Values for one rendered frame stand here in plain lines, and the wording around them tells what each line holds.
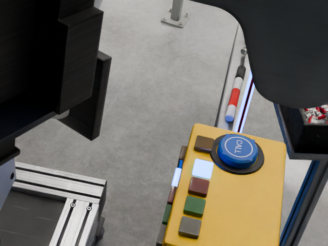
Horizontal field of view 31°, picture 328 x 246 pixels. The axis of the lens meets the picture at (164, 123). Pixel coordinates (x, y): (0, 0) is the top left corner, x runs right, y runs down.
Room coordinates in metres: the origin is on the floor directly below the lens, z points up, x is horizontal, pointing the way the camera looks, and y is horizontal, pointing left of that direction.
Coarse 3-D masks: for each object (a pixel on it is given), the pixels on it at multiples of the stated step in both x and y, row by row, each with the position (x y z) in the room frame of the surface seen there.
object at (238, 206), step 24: (192, 144) 0.42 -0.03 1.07; (216, 144) 0.42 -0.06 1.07; (264, 144) 0.43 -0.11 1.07; (192, 168) 0.39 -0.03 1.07; (216, 168) 0.39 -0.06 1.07; (240, 168) 0.39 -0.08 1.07; (264, 168) 0.40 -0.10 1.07; (216, 192) 0.36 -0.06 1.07; (240, 192) 0.36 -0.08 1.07; (264, 192) 0.37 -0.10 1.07; (192, 216) 0.33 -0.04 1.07; (216, 216) 0.33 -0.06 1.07; (240, 216) 0.34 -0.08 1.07; (264, 216) 0.34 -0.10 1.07; (168, 240) 0.30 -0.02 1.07; (192, 240) 0.30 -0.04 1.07; (216, 240) 0.31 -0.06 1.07; (240, 240) 0.31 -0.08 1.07; (264, 240) 0.31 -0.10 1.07
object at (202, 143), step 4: (200, 136) 0.43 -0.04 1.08; (196, 140) 0.42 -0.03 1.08; (200, 140) 0.42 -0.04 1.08; (204, 140) 0.42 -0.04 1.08; (208, 140) 0.42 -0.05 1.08; (212, 140) 0.42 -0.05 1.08; (196, 144) 0.41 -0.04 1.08; (200, 144) 0.41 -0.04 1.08; (204, 144) 0.41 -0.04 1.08; (208, 144) 0.42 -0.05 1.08; (212, 144) 0.42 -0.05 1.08; (196, 148) 0.41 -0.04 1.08; (200, 148) 0.41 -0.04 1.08; (204, 148) 0.41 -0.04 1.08; (208, 148) 0.41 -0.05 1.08; (208, 152) 0.41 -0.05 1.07
